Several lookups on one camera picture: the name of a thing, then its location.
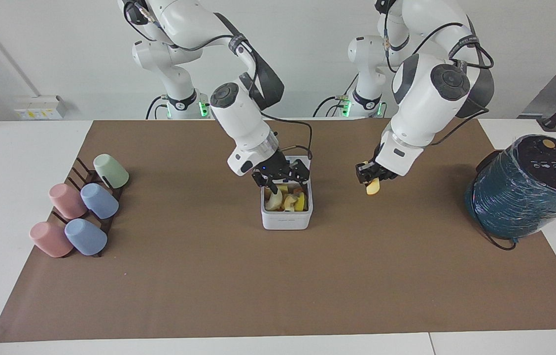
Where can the pale yellow food scrap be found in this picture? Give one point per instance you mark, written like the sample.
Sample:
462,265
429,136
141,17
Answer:
289,202

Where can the green plastic cup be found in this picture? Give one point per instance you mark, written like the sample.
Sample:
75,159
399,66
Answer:
112,171

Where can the white wall socket box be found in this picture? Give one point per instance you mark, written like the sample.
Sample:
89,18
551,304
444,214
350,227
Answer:
40,108

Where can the yellow fruit peel piece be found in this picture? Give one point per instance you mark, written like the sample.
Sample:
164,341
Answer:
373,188

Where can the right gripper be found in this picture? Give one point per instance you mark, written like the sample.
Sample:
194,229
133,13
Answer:
270,170

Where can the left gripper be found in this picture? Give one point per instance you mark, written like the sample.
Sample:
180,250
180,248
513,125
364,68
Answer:
386,173

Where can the small white square box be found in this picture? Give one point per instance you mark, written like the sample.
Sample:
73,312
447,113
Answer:
287,219

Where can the blue plastic cup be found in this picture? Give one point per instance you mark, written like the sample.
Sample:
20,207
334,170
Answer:
86,237
100,201

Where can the pale curved peel piece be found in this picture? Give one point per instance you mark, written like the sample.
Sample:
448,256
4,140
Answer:
273,199

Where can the pink plastic cup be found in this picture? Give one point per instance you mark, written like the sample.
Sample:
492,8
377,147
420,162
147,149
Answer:
67,201
50,239

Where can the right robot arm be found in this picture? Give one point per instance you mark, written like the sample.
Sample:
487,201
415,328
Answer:
238,116

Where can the dark brown cup rack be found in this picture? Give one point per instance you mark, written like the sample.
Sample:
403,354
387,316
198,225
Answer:
110,224

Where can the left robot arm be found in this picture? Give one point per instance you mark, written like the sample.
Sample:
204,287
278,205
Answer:
421,98

